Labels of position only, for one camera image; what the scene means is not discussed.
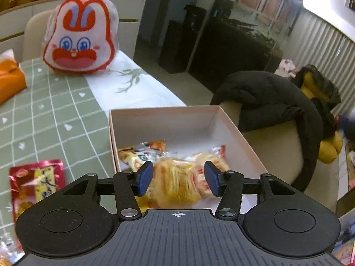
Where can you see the orange tissue box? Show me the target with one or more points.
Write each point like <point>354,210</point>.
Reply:
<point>12,78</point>

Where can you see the beige dining chair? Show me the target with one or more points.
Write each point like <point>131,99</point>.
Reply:
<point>34,35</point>

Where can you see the yellow bread snack packet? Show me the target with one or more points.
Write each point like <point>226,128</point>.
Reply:
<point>173,186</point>

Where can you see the black jacket on chair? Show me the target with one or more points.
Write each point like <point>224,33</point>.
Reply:
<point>267,100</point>

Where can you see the red white rabbit bag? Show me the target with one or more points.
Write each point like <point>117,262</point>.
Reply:
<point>81,36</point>

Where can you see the colourful snack packet in box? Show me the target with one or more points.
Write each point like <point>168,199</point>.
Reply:
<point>135,156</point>

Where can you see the pink cardboard box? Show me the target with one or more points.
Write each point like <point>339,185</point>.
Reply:
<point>186,130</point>

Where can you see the dark fish tank cabinet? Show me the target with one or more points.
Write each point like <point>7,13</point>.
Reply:
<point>219,37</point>

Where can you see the green checkered tablecloth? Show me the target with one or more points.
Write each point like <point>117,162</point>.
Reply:
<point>65,117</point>

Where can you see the red yellow snack packet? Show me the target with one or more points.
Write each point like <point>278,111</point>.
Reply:
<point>31,183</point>

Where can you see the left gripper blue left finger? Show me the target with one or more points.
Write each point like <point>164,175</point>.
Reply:
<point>128,186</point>

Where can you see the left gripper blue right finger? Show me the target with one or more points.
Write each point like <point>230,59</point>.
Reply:
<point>228,186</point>

